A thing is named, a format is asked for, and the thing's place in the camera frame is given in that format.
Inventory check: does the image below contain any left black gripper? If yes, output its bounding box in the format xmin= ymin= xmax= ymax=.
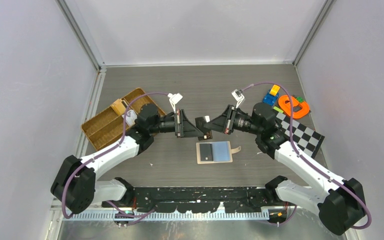
xmin=149 ymin=109 xmax=203 ymax=138

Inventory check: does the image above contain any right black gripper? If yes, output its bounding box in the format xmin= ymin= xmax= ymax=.
xmin=204 ymin=105 xmax=262 ymax=136

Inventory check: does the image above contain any black credit card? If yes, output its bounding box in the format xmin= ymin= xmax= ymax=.
xmin=195 ymin=115 xmax=213 ymax=141
xmin=199 ymin=143 xmax=214 ymax=162

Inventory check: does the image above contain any beige card holder wallet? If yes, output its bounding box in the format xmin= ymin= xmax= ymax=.
xmin=196 ymin=141 xmax=242 ymax=165

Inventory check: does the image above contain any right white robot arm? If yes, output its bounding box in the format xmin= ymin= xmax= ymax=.
xmin=204 ymin=102 xmax=371 ymax=236

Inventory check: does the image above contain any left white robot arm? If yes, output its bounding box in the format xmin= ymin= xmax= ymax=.
xmin=50 ymin=103 xmax=204 ymax=214

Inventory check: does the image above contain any white credit card in tray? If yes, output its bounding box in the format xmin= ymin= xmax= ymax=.
xmin=122 ymin=109 xmax=138 ymax=127

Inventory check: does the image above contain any gold credit card in tray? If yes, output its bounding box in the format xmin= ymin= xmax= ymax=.
xmin=110 ymin=98 xmax=128 ymax=116

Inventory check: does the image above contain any blue toy block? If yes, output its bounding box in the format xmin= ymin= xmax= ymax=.
xmin=262 ymin=92 xmax=280 ymax=107

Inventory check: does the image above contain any lime green stick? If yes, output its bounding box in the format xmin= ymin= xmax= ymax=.
xmin=273 ymin=106 xmax=284 ymax=113

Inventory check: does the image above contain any yellow toy block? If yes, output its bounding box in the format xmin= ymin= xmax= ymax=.
xmin=269 ymin=84 xmax=280 ymax=97

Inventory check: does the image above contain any orange plastic letter toy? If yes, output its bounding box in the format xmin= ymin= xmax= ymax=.
xmin=278 ymin=94 xmax=311 ymax=120

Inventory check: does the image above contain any woven wicker tray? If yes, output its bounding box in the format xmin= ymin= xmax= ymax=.
xmin=80 ymin=87 xmax=167 ymax=152

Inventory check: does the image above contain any green toy block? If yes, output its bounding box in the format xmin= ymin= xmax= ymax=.
xmin=295 ymin=96 xmax=305 ymax=103

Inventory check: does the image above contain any black white checkerboard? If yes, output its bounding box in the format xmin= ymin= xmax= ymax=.
xmin=274 ymin=110 xmax=325 ymax=159

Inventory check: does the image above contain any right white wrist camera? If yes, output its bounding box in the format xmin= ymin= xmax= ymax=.
xmin=231 ymin=89 xmax=245 ymax=109

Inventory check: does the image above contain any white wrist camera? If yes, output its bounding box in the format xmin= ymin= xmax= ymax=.
xmin=231 ymin=89 xmax=245 ymax=109
xmin=167 ymin=93 xmax=183 ymax=113

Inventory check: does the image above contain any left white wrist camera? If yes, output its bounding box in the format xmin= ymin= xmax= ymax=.
xmin=167 ymin=93 xmax=183 ymax=113

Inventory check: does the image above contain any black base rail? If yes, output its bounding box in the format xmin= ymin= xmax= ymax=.
xmin=112 ymin=186 xmax=292 ymax=214

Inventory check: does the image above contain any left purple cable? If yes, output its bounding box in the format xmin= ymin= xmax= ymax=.
xmin=61 ymin=92 xmax=175 ymax=220

